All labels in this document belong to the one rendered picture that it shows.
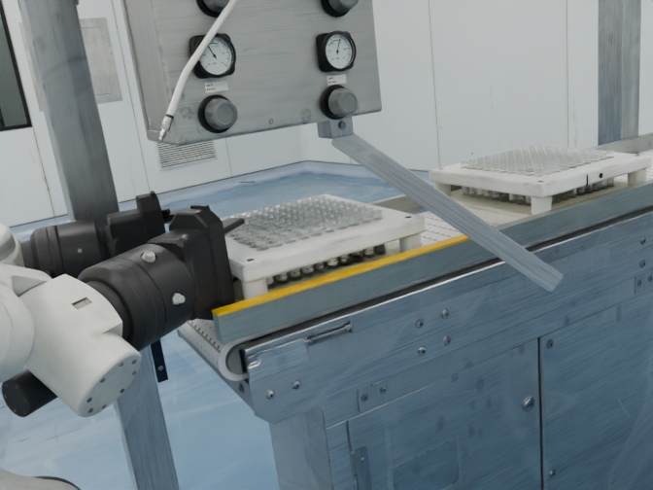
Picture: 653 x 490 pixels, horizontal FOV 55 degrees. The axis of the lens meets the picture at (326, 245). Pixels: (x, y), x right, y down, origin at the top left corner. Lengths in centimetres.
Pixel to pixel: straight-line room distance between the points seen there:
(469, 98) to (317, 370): 438
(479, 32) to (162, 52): 441
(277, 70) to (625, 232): 62
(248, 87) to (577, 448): 86
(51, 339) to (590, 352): 85
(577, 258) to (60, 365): 70
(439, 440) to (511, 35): 400
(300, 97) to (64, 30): 37
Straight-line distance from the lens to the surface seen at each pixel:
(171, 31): 57
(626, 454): 132
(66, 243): 78
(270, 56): 60
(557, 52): 453
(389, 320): 75
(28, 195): 571
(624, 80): 149
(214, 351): 69
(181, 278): 60
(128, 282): 57
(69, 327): 53
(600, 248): 100
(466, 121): 505
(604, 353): 117
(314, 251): 70
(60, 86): 87
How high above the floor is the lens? 107
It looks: 16 degrees down
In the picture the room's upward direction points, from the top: 7 degrees counter-clockwise
